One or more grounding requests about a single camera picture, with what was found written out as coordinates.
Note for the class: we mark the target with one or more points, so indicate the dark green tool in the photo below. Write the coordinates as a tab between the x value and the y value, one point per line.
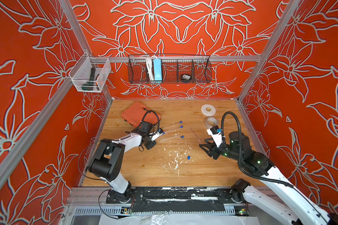
89	85

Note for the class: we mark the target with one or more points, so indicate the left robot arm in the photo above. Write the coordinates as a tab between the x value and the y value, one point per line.
107	160

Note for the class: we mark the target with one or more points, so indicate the white foam tape roll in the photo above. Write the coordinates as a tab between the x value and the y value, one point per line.
208	110

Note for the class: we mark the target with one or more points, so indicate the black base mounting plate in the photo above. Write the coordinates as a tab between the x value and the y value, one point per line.
203	200

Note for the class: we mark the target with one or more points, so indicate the clear packing tape roll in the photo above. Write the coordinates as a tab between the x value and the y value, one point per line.
210	122

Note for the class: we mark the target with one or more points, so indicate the clear acrylic wall box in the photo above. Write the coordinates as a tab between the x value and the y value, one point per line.
81	71

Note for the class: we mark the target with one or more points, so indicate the light blue box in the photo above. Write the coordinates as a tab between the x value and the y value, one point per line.
157	70

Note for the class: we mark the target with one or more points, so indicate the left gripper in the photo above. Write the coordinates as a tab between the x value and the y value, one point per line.
152	143

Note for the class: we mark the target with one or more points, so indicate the black wire basket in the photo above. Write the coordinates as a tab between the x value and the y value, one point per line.
141	69

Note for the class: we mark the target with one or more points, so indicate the orange plastic tool case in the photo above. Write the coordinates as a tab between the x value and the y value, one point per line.
135	113

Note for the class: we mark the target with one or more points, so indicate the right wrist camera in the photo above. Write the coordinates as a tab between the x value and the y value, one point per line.
215	133

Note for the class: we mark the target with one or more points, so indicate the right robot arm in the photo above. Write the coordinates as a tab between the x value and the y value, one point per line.
294	208

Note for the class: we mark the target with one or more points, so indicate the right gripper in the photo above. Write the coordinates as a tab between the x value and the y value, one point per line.
213	149

